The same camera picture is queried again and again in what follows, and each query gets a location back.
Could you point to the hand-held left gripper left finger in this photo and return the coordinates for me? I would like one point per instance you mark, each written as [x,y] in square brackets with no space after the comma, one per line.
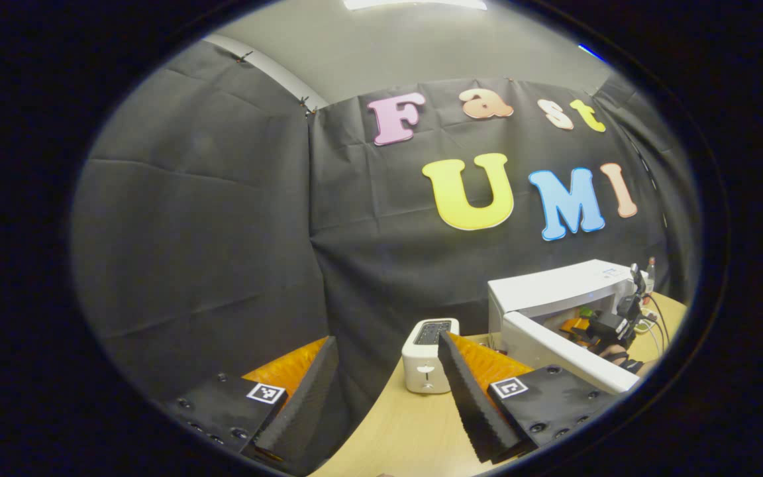
[299,404]

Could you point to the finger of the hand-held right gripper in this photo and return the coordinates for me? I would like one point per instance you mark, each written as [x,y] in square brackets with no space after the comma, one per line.
[575,324]

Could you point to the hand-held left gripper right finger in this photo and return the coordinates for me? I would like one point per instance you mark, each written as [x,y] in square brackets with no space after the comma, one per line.
[471,404]

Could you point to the white microwave oven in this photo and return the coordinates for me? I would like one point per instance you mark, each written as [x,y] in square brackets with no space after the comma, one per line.
[554,288]

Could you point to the white toaster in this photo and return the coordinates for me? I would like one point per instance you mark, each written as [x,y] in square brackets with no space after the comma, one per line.
[421,364]

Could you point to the clear bottle with red label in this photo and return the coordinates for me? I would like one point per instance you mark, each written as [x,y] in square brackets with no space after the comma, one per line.
[651,268]

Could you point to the black backdrop cloth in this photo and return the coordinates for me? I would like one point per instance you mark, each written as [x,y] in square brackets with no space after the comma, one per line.
[209,232]

